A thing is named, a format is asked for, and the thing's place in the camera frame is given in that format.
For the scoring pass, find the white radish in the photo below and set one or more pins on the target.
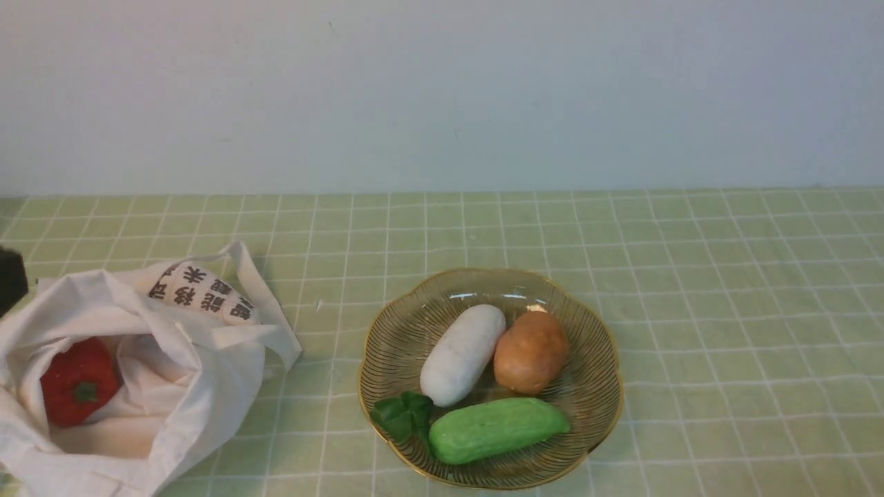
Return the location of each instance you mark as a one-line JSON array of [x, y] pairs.
[[459, 358]]

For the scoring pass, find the amber glass plate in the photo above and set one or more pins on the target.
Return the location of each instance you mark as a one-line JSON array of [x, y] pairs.
[[589, 391]]

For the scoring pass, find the dark green leaf vegetable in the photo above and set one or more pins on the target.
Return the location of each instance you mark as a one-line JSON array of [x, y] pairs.
[[405, 417]]

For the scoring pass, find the white cloth bag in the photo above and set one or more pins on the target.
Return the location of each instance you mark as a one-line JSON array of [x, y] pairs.
[[186, 338]]

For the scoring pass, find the green cucumber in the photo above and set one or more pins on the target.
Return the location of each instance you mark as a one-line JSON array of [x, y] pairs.
[[494, 428]]

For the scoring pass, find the red bell pepper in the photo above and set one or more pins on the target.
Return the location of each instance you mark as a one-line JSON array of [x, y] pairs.
[[78, 382]]

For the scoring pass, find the brown potato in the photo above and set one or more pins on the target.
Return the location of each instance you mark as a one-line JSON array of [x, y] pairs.
[[531, 353]]

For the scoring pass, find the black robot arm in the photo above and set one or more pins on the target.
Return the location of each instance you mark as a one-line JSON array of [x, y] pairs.
[[14, 286]]

